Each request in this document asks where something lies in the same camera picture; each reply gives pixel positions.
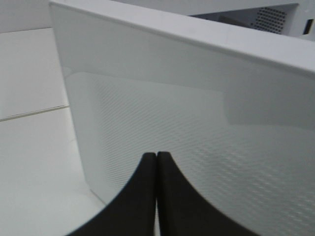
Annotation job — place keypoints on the white microwave door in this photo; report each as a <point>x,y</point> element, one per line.
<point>234,106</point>

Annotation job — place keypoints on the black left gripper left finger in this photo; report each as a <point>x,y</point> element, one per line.
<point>132,211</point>

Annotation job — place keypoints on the white microwave oven body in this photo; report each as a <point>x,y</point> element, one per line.
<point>295,18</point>

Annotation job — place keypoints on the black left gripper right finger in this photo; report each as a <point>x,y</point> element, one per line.
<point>181,209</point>

